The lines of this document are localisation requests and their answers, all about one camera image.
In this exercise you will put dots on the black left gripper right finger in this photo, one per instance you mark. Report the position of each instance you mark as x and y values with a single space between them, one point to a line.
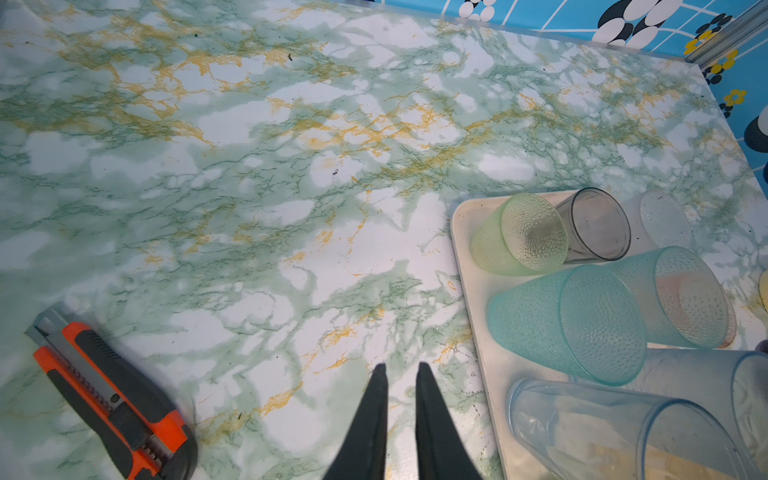
440 451

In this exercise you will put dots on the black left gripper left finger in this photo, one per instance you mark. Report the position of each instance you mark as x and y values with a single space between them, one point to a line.
363 452

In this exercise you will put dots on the teal glass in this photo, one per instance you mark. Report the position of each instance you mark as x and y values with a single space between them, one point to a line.
583 322

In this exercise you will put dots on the light green short glass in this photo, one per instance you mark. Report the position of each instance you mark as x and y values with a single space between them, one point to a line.
525 236

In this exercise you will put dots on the small grey glass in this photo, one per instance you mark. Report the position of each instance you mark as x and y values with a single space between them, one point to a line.
597 226

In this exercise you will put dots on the teal glass lowest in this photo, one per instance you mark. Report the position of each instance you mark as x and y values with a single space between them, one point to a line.
681 300

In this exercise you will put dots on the blue short glass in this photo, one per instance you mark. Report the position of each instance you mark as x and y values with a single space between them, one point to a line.
730 384

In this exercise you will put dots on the clear dotted glass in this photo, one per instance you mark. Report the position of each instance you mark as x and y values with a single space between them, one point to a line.
656 221

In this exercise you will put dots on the pink dotted glass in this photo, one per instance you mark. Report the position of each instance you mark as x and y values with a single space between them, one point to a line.
732 324

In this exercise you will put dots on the beige plastic tray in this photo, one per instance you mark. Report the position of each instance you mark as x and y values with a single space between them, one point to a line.
500 368

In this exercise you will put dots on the yellow sponge ball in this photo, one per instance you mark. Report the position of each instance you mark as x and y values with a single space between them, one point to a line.
763 289

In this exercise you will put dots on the aluminium corner post right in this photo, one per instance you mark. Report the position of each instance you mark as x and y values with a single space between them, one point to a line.
737 33

